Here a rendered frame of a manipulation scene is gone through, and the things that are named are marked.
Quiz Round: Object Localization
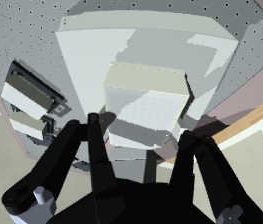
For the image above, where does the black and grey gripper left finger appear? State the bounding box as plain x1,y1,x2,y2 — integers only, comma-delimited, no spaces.
1,105,128,224

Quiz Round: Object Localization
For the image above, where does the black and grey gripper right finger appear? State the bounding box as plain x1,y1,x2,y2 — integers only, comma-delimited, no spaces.
159,116,263,224

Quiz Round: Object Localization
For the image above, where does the small white label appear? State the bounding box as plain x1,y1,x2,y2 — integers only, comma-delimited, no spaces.
55,104,66,113
54,125,59,131

